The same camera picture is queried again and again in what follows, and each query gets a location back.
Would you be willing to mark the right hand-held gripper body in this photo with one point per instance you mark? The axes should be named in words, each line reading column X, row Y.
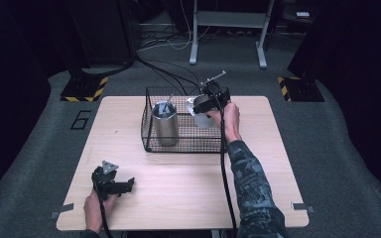
column 213, row 92

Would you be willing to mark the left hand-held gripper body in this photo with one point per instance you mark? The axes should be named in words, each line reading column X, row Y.
column 105, row 181

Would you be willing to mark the white cup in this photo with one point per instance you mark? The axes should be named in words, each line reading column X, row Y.
column 204, row 121

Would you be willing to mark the person's right hand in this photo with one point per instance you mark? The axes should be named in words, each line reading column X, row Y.
column 231, row 120

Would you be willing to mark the person's left hand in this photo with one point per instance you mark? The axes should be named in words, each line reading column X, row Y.
column 93, row 213

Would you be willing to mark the metal utensil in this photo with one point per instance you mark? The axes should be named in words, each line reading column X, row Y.
column 169, row 102

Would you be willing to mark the steel cylinder container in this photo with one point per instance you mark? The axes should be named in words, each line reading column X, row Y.
column 166, row 130

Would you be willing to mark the black yellow striped base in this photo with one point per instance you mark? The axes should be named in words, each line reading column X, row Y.
column 84, row 89
column 302, row 90

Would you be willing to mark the small white box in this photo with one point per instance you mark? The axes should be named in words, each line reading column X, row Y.
column 303, row 14

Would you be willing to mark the black cabinet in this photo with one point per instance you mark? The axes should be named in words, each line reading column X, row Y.
column 105, row 29

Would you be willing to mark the white metal stand frame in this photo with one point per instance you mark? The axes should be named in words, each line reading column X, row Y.
column 231, row 19

